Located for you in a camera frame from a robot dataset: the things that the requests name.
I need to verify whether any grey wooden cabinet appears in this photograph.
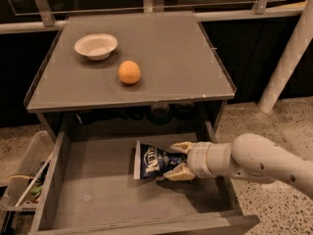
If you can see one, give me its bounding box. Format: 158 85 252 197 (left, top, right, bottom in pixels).
24 11 236 134

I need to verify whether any orange fruit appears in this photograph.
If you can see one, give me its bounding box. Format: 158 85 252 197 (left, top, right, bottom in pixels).
117 61 141 85

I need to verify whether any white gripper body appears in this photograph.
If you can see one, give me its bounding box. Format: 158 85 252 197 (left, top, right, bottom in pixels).
187 142 213 178

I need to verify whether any white diagonal support pole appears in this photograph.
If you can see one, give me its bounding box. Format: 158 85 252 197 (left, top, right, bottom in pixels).
257 0 313 114

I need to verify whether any metal railing with glass panel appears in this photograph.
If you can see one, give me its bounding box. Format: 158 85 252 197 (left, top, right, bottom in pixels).
0 0 309 34

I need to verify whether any dark tape roll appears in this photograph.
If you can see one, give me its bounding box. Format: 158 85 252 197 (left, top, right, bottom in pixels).
147 104 173 125

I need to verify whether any white paper bowl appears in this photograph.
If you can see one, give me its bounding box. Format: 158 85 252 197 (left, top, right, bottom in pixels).
74 33 117 61

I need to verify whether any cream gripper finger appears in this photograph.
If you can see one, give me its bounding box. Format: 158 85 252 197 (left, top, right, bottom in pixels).
163 163 196 181
170 142 195 155

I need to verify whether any open grey top drawer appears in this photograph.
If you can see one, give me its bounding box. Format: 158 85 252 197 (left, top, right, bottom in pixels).
29 122 259 235

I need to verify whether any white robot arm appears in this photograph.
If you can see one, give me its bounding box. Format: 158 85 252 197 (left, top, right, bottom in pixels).
163 133 313 198

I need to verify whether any blue chip bag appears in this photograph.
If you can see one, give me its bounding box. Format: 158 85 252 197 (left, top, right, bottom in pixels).
134 141 187 180

